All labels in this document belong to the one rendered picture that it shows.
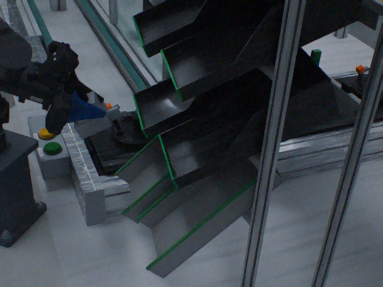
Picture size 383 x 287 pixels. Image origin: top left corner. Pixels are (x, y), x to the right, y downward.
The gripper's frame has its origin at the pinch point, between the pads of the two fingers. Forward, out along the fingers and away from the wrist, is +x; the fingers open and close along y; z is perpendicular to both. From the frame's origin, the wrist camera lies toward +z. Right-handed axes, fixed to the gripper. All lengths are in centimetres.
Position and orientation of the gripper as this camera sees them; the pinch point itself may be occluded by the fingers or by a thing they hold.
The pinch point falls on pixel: (86, 101)
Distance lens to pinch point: 97.4
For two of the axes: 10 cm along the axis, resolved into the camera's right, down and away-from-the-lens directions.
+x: 8.6, 2.8, 4.2
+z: 4.6, -7.8, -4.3
